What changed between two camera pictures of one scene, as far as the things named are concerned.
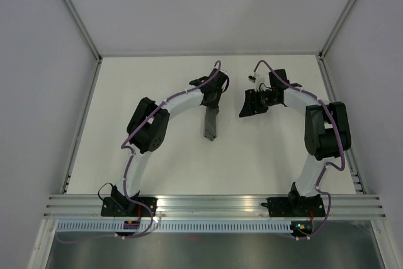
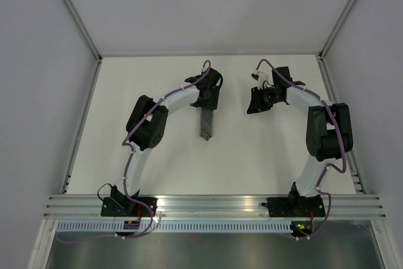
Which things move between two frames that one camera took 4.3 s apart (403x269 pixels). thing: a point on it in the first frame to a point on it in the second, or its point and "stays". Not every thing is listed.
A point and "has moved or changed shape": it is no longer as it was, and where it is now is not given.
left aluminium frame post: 74,13 stays
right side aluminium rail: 355,172 stays
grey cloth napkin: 210,122 has moved or changed shape
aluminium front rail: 212,206 stays
